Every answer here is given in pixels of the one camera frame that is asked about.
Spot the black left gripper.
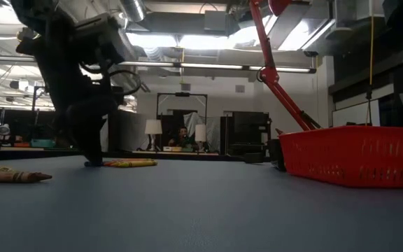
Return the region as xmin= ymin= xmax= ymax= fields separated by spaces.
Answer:
xmin=52 ymin=62 xmax=125 ymax=166

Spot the orange crayon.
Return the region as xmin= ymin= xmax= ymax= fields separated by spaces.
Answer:
xmin=103 ymin=158 xmax=155 ymax=167

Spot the yellow crayon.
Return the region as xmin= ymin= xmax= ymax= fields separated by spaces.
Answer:
xmin=112 ymin=160 xmax=159 ymax=169

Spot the teal box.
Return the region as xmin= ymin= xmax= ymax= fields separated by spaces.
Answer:
xmin=30 ymin=139 xmax=57 ymax=149

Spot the white shade table lamp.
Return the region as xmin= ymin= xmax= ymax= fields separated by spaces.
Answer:
xmin=144 ymin=119 xmax=163 ymax=151
xmin=195 ymin=124 xmax=208 ymax=152

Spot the person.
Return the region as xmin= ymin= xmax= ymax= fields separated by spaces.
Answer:
xmin=168 ymin=125 xmax=198 ymax=153

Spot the long ceiling light bar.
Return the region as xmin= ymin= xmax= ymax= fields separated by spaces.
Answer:
xmin=0 ymin=55 xmax=317 ymax=74

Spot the red desk lamp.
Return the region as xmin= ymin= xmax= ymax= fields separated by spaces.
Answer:
xmin=248 ymin=0 xmax=322 ymax=132

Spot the red slotted basket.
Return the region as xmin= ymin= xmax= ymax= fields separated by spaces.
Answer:
xmin=277 ymin=125 xmax=403 ymax=190

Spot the black gantry frame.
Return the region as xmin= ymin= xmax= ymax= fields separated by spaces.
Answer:
xmin=31 ymin=85 xmax=48 ymax=150
xmin=155 ymin=92 xmax=208 ymax=155

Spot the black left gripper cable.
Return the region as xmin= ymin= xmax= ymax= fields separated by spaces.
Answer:
xmin=108 ymin=69 xmax=142 ymax=96

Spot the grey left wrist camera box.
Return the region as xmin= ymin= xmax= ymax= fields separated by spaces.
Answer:
xmin=73 ymin=13 xmax=125 ymax=66

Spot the yellow cable reel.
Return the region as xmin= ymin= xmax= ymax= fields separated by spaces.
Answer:
xmin=16 ymin=27 xmax=41 ymax=41

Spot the silver ceiling duct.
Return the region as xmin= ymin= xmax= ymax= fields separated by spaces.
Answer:
xmin=119 ymin=0 xmax=147 ymax=95

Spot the white wall board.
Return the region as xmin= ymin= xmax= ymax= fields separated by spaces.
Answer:
xmin=331 ymin=99 xmax=381 ymax=127

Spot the yellow hanging cord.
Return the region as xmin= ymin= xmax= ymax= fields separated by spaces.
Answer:
xmin=365 ymin=13 xmax=376 ymax=126

